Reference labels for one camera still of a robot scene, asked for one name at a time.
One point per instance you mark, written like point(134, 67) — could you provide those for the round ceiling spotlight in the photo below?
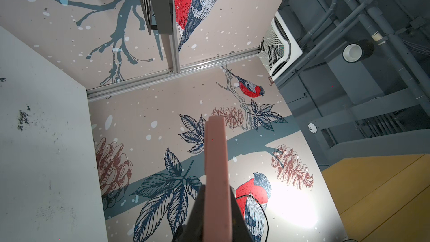
point(358, 51)

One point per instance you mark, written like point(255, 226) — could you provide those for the small white ceiling sensor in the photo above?
point(312, 128)

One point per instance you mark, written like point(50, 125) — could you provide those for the phone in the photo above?
point(217, 223)

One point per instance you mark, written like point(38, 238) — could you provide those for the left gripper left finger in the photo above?
point(193, 232)

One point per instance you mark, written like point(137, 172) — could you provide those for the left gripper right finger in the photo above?
point(240, 232)

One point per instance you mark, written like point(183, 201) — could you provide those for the white ceiling air conditioner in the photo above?
point(278, 48)

